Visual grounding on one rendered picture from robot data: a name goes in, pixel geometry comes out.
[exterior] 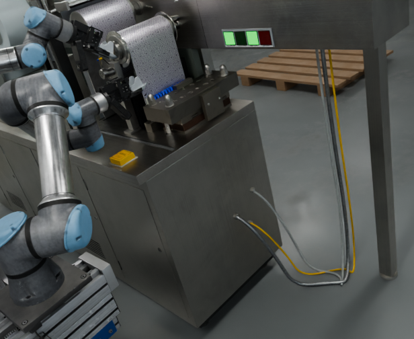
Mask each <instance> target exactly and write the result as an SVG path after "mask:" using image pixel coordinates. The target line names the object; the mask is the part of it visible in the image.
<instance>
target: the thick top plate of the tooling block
mask: <svg viewBox="0 0 414 339"><path fill-rule="evenodd" d="M212 72H213V74H211V75H205V73H204V74H203V75H201V76H199V77H197V78H195V79H193V82H191V83H189V84H188V85H186V86H184V87H182V88H181V89H179V90H173V91H170V92H169V93H167V94H168V95H170V96H171V99H172V100H173V103H174V106H172V107H168V108H166V107H165V99H164V97H165V95H167V94H165V95H164V96H161V97H160V98H158V99H156V102H157V104H156V105H154V106H149V105H148V104H147V105H145V106H143V109H144V113H145V115H146V118H147V120H150V121H154V122H161V123H165V124H171V125H173V124H175V123H176V122H178V121H180V120H181V119H183V118H185V117H186V116H188V115H190V114H191V113H193V112H195V111H196V110H198V109H200V108H201V107H202V105H201V101H200V97H199V96H200V95H201V94H203V93H205V92H206V91H208V90H210V89H212V88H213V87H215V86H219V88H220V92H221V95H223V94H225V93H226V92H228V91H230V90H232V89H233V88H235V87H236V86H238V85H239V80H238V77H237V72H236V71H228V73H229V74H228V75H226V76H220V71H212Z"/></svg>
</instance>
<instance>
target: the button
mask: <svg viewBox="0 0 414 339"><path fill-rule="evenodd" d="M134 158H135V155H134V153H133V152H131V151H126V150H122V151H120V152H119V153H117V154H115V155H113V156H112V157H110V161H111V163H114V164H116V165H120V166H122V165H124V164H125V163H127V162H128V161H130V160H131V159H134Z"/></svg>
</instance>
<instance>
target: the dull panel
mask: <svg viewBox="0 0 414 339"><path fill-rule="evenodd" d="M178 53H179V57H184V58H185V62H186V65H187V68H188V73H189V76H190V77H191V78H192V79H195V78H197V77H199V76H201V75H203V70H202V66H201V62H200V57H199V54H198V49H197V48H178Z"/></svg>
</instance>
